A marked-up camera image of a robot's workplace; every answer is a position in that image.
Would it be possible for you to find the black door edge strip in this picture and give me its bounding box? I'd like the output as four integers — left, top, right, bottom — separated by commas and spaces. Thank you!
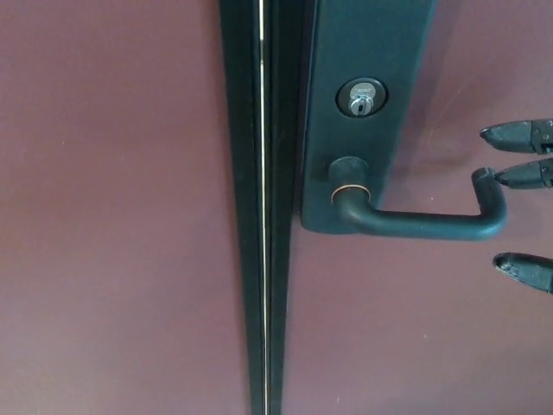
217, 0, 267, 415
258, 0, 319, 415

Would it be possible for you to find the black door handle plate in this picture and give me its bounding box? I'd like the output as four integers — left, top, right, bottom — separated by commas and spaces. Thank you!
300, 0, 435, 235

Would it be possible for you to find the maroon door leaf with handle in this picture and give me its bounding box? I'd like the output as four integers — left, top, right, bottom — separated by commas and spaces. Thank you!
279, 0, 553, 415

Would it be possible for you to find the black lever door handle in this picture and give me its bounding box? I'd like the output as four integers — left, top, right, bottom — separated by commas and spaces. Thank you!
328, 156, 509, 243

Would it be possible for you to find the silver keyhole lock cylinder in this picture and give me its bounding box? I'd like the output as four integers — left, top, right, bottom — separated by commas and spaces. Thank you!
334, 76, 390, 119

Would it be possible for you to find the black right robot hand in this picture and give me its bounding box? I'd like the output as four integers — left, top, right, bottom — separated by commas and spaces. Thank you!
479, 119, 553, 296

